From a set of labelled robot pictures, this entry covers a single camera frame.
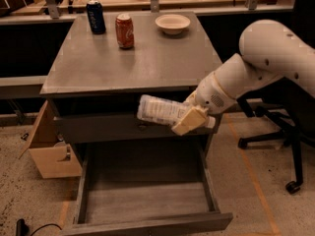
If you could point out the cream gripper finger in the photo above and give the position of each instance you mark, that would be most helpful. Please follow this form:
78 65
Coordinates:
191 99
194 118

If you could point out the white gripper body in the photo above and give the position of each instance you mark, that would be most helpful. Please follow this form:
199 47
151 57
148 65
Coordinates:
210 93

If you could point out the clear blue-label plastic bottle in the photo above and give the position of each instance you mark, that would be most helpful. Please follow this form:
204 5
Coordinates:
165 111

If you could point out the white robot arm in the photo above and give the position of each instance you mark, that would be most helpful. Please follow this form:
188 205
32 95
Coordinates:
268 52

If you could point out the grey wooden drawer cabinet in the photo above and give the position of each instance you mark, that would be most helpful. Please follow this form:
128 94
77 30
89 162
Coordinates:
92 75

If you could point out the grey open bottom drawer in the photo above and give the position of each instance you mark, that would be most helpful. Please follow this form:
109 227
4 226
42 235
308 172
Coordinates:
146 188

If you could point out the grey middle drawer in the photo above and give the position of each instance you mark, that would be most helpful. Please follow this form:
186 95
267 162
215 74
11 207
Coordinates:
92 128

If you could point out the white paper bowl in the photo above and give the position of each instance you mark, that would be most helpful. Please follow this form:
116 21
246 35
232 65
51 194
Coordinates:
172 24

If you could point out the black office chair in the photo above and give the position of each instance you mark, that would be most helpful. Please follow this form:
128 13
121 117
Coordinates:
299 105

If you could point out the orange soda can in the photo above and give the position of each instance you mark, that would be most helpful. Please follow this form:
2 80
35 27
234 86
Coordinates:
124 31

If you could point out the blue soda can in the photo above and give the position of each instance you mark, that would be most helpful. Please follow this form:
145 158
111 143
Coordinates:
95 17

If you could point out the cardboard box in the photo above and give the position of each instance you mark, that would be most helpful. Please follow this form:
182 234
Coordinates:
52 157

